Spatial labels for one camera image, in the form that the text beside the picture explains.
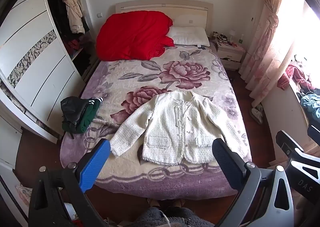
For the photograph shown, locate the green garment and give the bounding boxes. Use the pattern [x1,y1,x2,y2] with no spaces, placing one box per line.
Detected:
[62,98,103,134]

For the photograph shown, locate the black leather garment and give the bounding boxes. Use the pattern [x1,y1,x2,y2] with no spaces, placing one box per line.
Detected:
[60,96,88,140]

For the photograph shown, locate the black hanging clothes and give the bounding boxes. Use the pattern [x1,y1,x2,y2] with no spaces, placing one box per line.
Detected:
[47,0,69,40]

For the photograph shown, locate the white slippers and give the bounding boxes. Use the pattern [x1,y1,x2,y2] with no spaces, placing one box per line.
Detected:
[251,105,264,124]

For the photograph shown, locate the blue cloth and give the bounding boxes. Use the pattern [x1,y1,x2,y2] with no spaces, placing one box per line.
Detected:
[300,93,320,119]

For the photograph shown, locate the pink knitted cloth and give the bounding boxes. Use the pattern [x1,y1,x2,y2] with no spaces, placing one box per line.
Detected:
[277,63,313,90]

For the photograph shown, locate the white nightstand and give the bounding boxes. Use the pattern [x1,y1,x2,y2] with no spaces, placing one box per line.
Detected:
[215,40,246,71]

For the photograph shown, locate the person's grey fleece clothing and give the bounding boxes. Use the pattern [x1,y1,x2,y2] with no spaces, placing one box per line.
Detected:
[125,206,215,227]

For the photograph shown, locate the white wardrobe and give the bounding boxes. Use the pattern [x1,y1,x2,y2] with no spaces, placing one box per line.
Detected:
[0,0,100,144]

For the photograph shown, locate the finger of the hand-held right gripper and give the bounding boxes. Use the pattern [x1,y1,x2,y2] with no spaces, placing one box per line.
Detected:
[307,125,320,140]
[276,130,304,160]

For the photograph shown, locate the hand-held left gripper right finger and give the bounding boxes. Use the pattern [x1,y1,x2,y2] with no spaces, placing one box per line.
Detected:
[212,138,294,227]

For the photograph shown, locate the beige hanging coat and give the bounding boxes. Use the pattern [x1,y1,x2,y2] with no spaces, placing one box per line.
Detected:
[61,0,84,34]

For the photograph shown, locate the floral plush bed blanket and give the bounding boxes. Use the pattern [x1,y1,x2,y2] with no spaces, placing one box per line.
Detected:
[59,42,252,201]

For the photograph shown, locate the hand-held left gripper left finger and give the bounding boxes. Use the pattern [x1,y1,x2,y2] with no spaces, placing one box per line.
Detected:
[28,138,111,227]

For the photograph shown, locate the pink patterned cloth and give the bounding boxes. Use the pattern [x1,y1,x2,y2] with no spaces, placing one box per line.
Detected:
[16,184,32,207]

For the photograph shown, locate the white tweed jacket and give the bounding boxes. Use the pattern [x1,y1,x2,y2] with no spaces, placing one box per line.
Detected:
[109,91,248,166]

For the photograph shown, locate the pink floral curtain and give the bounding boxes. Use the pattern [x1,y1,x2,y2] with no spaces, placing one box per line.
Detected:
[239,0,298,108]

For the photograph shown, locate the white pillow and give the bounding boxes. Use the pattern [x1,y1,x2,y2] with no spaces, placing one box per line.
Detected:
[167,26,210,48]

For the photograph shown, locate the white window bench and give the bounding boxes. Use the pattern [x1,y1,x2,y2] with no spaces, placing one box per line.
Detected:
[262,82,320,162]

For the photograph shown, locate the beige bed headboard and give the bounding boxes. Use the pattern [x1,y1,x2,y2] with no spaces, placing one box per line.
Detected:
[115,0,214,40]

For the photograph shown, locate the red quilt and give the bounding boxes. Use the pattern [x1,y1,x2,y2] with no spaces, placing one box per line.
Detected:
[96,10,175,62]

